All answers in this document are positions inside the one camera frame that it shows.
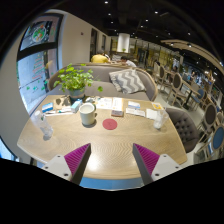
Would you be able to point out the blue card box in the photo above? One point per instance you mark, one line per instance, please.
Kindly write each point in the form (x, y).
(47, 107)

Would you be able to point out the yellow card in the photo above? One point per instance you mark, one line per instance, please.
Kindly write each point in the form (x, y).
(157, 106)

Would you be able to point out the person in yellow shirt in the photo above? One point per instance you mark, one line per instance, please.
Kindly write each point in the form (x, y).
(99, 58)

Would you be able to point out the red round coaster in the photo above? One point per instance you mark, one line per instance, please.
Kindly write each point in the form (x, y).
(109, 124)

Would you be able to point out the white ceiling lamp shade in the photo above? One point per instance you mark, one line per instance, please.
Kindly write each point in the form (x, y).
(123, 42)

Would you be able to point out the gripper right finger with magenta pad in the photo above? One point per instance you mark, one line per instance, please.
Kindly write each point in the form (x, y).
(152, 166)

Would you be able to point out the small brown card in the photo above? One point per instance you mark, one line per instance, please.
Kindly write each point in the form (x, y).
(117, 113)

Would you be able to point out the white ceramic mug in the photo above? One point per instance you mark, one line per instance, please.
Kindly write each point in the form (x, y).
(87, 113)

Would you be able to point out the light blue tissue box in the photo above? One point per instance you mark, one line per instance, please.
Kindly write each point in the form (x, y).
(75, 106)

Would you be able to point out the white and blue leaflet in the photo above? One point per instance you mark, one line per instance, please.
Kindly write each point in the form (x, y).
(134, 109)

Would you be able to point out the clear glass cup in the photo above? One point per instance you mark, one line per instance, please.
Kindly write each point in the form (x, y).
(161, 117)

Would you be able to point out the blue cushioned chair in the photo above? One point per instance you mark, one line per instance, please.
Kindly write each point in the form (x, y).
(212, 148)

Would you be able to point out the green potted plant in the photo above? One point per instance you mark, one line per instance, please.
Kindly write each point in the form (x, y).
(74, 80)

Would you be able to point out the grey chevron cushion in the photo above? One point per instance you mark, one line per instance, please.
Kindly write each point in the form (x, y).
(127, 81)

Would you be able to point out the person in white shirt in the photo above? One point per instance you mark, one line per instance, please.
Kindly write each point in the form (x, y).
(127, 62)

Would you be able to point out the wooden round-back chair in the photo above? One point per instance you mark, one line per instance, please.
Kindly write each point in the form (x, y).
(176, 88)

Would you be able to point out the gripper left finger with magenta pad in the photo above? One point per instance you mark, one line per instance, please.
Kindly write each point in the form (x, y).
(71, 166)

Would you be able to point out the dark grey tufted chair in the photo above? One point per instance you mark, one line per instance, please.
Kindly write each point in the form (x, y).
(185, 127)

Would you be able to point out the wall menu poster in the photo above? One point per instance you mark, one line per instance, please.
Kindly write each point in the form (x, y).
(37, 58)

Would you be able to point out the white open brochure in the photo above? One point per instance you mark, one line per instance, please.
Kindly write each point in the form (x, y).
(114, 103)

